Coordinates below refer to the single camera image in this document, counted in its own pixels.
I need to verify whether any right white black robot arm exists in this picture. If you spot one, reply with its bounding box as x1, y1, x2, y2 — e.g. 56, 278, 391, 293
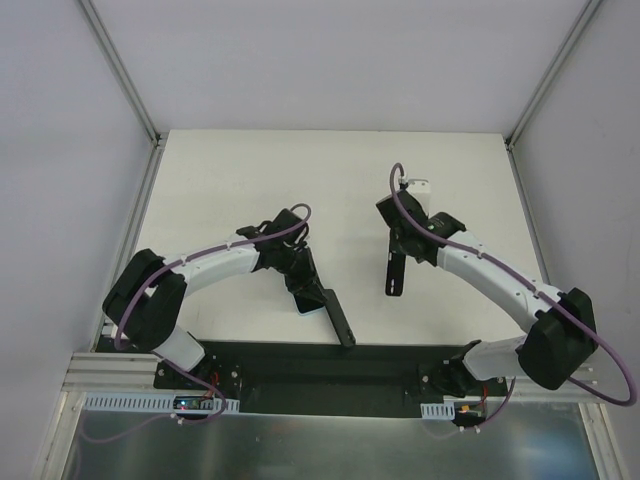
376, 190, 597, 398

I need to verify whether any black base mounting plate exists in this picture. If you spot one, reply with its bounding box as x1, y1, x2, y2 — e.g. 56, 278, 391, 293
152, 339, 517, 416

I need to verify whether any shiny metal front panel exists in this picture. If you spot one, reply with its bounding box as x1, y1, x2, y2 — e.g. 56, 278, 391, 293
63, 401, 599, 479

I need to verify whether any left white cable duct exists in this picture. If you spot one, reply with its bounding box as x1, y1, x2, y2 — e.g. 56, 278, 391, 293
84, 393, 240, 415

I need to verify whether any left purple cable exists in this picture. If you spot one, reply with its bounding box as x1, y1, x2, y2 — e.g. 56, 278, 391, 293
113, 202, 315, 401

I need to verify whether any aluminium frame post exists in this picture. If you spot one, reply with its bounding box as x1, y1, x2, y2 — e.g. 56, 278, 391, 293
505, 0, 605, 152
75, 0, 164, 147

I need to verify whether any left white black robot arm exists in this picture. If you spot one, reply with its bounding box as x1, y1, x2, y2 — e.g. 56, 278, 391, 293
102, 208, 344, 389

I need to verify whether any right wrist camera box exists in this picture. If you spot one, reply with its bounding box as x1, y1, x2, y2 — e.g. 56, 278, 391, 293
404, 178, 431, 216

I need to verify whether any black phone case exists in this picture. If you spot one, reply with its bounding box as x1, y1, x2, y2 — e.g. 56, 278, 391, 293
385, 251, 406, 297

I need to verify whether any right aluminium frame post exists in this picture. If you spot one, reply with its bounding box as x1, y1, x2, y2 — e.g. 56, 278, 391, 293
505, 0, 605, 152

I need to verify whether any left aluminium frame post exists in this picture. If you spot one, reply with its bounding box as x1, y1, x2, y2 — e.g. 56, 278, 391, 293
75, 0, 164, 147

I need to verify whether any right white cable duct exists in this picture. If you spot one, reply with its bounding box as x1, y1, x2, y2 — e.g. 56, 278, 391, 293
420, 401, 456, 421

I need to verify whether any black phone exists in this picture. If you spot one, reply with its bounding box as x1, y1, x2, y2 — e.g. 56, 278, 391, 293
323, 289, 356, 348

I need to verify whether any white cable duct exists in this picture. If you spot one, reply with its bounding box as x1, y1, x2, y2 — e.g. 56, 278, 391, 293
420, 401, 456, 421
84, 393, 240, 415

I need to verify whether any blue-cased smartphone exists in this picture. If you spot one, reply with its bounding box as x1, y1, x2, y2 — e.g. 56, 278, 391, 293
294, 295, 324, 315

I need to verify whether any aluminium front rail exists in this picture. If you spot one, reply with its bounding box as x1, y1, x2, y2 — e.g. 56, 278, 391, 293
61, 352, 601, 403

